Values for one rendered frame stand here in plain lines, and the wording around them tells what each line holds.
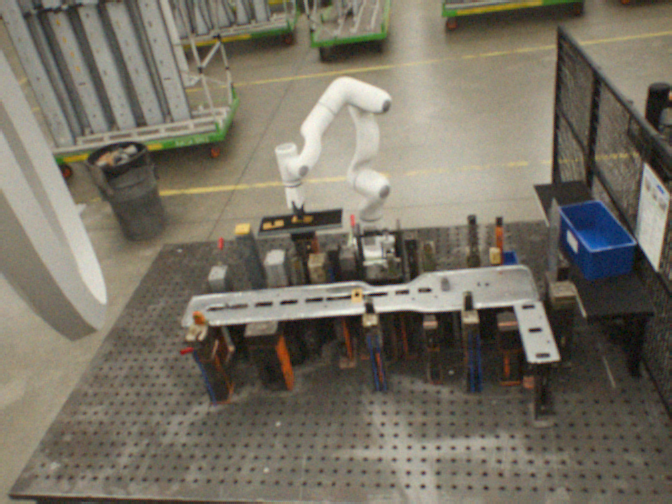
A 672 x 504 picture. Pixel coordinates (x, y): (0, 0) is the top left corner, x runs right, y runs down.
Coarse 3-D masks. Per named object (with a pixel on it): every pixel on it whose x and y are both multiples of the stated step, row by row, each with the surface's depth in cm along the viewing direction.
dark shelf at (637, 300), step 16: (544, 192) 268; (560, 192) 266; (576, 192) 264; (544, 208) 258; (560, 256) 233; (576, 272) 221; (576, 288) 214; (592, 288) 213; (608, 288) 211; (624, 288) 210; (640, 288) 209; (592, 304) 206; (608, 304) 205; (624, 304) 204; (640, 304) 203; (592, 320) 203; (608, 320) 203
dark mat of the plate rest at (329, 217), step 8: (280, 216) 265; (288, 216) 263; (312, 216) 260; (320, 216) 259; (328, 216) 258; (336, 216) 257; (288, 224) 258; (296, 224) 257; (304, 224) 256; (312, 224) 255; (320, 224) 254; (328, 224) 252; (336, 224) 251
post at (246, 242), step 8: (248, 232) 262; (240, 240) 262; (248, 240) 262; (240, 248) 264; (248, 248) 264; (256, 248) 268; (248, 256) 266; (256, 256) 269; (248, 264) 270; (256, 264) 270; (248, 272) 272; (256, 272) 272; (256, 280) 275; (264, 280) 278; (256, 288) 278; (264, 288) 278; (272, 304) 288
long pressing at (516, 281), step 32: (288, 288) 247; (320, 288) 244; (352, 288) 241; (384, 288) 237; (416, 288) 234; (480, 288) 228; (512, 288) 224; (192, 320) 241; (224, 320) 238; (256, 320) 235
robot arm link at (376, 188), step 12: (360, 180) 271; (372, 180) 267; (384, 180) 267; (360, 192) 274; (372, 192) 267; (384, 192) 267; (360, 204) 283; (372, 204) 272; (360, 216) 284; (372, 216) 280
